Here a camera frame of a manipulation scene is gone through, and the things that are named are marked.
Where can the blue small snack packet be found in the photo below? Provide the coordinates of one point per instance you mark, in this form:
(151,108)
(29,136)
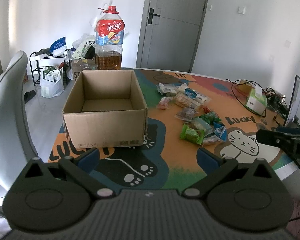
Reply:
(190,93)

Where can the dark green snack packet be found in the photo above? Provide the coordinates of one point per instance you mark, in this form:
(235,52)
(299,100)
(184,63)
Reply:
(210,118)

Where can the blue white snack packet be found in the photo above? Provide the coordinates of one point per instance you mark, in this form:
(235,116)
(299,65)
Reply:
(220,131)

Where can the white green tissue box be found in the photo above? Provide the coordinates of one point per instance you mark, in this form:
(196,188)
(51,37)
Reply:
(257,101)

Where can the white plastic bag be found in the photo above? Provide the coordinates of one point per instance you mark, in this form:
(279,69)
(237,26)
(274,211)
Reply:
(51,82)

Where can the white long snack packet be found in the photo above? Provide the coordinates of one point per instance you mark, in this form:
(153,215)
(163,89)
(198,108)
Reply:
(201,98)

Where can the black door handle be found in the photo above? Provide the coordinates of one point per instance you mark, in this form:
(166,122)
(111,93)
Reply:
(153,18)

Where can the black shoe rack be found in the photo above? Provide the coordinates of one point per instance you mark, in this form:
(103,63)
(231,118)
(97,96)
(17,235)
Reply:
(38,62)

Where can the open cardboard box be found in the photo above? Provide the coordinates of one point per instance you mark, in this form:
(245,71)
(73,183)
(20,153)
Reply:
(105,108)

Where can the brown clear snack packet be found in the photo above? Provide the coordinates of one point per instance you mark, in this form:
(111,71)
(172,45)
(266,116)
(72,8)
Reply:
(186,114)

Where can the grey door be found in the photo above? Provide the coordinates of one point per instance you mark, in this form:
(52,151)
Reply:
(172,44)

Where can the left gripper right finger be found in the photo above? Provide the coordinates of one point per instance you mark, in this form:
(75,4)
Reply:
(218,170)

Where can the blue bag on rack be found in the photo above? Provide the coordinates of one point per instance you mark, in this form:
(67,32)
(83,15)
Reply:
(57,44)

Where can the colourful cartoon table mat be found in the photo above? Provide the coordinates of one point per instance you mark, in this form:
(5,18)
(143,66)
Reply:
(148,126)

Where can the red small snack packet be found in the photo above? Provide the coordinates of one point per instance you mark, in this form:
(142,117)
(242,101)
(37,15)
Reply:
(206,109)

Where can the light green cracker packet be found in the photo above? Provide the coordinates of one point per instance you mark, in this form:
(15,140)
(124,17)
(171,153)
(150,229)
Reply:
(201,126)

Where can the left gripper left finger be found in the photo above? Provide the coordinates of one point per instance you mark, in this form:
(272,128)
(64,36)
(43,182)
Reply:
(78,171)

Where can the large cooking oil bottle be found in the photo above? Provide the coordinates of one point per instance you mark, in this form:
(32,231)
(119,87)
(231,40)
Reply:
(110,30)

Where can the small yellow box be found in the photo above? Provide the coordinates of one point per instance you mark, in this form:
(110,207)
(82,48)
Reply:
(244,87)

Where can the SF cardboard box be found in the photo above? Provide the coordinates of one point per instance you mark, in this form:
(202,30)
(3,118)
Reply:
(82,64)

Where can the grey chair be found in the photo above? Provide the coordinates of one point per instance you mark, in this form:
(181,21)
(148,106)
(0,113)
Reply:
(16,146)

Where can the long biscuit packet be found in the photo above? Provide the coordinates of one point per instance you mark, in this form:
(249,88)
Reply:
(184,101)

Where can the white wall switch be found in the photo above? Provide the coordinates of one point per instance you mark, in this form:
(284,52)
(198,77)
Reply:
(242,10)

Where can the black slipper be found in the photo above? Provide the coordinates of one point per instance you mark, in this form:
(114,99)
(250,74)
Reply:
(29,95)

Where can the pink candy packet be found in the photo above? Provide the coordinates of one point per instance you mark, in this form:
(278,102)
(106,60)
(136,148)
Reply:
(164,103)

